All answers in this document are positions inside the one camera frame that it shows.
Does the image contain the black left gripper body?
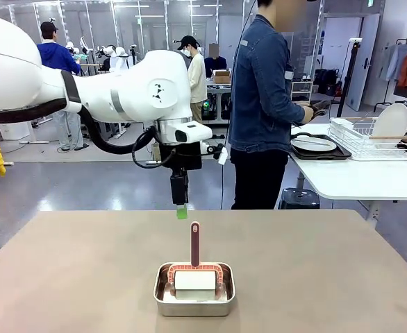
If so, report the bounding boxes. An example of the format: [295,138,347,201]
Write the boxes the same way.
[158,142,204,177]

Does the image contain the person in blue hoodie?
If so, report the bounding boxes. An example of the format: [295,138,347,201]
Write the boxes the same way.
[36,21,85,152]

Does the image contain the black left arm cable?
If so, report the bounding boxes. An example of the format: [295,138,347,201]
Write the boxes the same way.
[0,98,163,170]

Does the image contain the black tripod stand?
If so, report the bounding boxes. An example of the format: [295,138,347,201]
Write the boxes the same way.
[337,37,363,108]

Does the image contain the white wire dish rack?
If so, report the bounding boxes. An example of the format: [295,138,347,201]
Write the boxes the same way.
[328,117,407,161]

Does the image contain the person's right hand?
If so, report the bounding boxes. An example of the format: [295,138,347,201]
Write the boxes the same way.
[302,103,315,124]

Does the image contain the light blue hanging shirt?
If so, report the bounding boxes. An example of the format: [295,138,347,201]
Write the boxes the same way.
[383,43,407,83]

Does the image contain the person's right forearm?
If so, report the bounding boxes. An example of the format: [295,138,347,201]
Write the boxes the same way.
[282,99,307,123]

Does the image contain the pink lint roller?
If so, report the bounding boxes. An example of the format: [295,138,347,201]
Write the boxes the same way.
[167,221,227,301]

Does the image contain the person in dark navy top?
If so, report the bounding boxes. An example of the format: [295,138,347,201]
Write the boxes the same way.
[204,43,228,78]

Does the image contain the brown serving tray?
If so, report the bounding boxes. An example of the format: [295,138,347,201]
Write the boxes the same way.
[289,131,352,161]

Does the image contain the person in cream sweater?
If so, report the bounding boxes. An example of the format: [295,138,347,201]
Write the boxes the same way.
[177,35,208,124]

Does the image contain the person in denim jacket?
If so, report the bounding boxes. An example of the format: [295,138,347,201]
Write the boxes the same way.
[228,0,331,211]

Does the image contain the dark brown handheld item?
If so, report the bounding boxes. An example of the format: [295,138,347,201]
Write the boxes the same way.
[307,99,331,117]

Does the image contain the white side table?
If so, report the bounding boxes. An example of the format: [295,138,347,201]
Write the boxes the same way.
[288,123,407,230]

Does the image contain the white cutlery holder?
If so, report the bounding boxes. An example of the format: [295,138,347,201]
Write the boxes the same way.
[330,118,352,135]

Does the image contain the white drawer cabinet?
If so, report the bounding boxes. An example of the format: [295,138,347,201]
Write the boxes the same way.
[0,121,31,139]

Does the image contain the rectangular steel tray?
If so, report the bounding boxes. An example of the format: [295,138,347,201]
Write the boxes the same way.
[153,262,237,317]

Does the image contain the black bags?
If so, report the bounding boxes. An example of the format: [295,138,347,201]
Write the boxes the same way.
[316,69,340,96]

